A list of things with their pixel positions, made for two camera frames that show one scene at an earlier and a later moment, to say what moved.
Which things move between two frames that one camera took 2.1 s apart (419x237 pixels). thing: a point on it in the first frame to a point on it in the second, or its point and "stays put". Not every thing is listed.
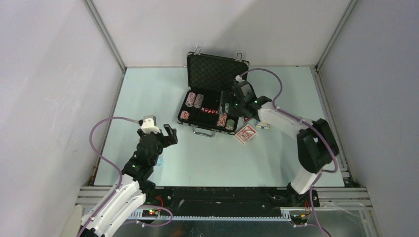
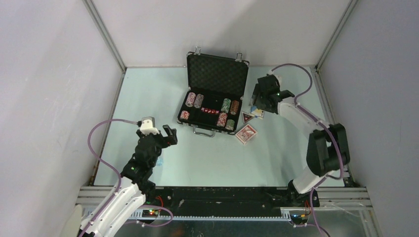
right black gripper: (233, 98) to (255, 98)
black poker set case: (205, 108) stays put
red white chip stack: (222, 120) stays put
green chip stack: (227, 105) stays put
